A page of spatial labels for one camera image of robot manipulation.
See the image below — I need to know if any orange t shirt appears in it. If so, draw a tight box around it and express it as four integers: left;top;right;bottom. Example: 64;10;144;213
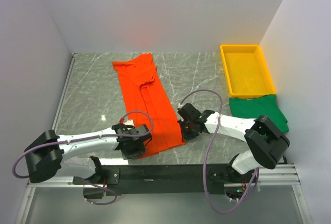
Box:
112;53;186;158

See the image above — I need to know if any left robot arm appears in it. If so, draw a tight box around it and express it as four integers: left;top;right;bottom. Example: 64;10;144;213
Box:
25;124;152;184

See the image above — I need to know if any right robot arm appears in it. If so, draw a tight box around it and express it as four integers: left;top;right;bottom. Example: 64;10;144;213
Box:
177;103;290;184

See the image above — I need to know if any black base beam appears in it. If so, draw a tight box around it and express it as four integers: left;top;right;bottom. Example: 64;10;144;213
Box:
72;163;249;197

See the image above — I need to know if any yellow plastic bin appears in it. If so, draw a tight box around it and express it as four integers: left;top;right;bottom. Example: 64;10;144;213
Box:
220;44;276;99

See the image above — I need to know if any folded green t shirt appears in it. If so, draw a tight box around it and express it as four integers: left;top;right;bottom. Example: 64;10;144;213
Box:
229;95;289;133

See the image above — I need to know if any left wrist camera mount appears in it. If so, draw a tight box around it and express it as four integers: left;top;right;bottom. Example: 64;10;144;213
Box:
119;118;134;126

